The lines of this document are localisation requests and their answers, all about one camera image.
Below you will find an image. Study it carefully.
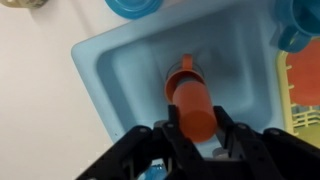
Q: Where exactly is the yellow dish rack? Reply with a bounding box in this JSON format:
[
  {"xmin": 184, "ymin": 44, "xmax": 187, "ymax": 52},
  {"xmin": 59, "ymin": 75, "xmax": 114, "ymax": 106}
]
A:
[{"xmin": 276, "ymin": 51, "xmax": 320, "ymax": 147}]

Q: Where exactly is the beige toy bottle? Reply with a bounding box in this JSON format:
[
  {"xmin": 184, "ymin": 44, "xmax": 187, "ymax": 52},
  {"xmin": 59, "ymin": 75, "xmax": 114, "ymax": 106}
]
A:
[{"xmin": 0, "ymin": 0, "xmax": 48, "ymax": 9}]

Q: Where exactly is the blue toy cup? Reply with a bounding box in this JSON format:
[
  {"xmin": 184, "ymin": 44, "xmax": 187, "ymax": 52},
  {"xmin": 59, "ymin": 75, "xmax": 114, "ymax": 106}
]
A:
[{"xmin": 274, "ymin": 0, "xmax": 320, "ymax": 53}]

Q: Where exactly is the orange cylinder block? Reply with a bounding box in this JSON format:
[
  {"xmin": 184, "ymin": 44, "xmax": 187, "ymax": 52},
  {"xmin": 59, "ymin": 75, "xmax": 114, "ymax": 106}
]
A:
[{"xmin": 173, "ymin": 81, "xmax": 217, "ymax": 143}]

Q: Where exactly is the orange toy plate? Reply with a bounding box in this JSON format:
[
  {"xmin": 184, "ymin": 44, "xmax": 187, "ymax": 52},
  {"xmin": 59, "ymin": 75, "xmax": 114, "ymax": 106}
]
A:
[{"xmin": 286, "ymin": 40, "xmax": 320, "ymax": 106}]

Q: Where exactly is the orange toy cup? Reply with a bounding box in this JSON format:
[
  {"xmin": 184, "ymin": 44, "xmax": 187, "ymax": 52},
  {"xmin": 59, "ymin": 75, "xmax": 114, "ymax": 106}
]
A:
[{"xmin": 164, "ymin": 54, "xmax": 205, "ymax": 103}]

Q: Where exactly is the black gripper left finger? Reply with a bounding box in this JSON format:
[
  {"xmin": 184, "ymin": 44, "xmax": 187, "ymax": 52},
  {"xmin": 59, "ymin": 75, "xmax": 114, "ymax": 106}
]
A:
[{"xmin": 162, "ymin": 105, "xmax": 202, "ymax": 167}]

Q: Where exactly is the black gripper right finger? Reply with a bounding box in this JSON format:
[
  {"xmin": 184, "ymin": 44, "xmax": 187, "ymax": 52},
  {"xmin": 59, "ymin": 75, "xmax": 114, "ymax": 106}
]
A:
[{"xmin": 213, "ymin": 106, "xmax": 254, "ymax": 160}]

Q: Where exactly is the light blue toy sink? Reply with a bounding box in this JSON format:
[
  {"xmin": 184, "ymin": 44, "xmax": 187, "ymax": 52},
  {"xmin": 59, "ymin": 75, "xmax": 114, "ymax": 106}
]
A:
[{"xmin": 72, "ymin": 0, "xmax": 285, "ymax": 141}]

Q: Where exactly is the blue toy plate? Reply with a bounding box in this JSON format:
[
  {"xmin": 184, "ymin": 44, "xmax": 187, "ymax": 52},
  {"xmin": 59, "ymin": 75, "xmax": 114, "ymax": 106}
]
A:
[{"xmin": 105, "ymin": 0, "xmax": 164, "ymax": 19}]

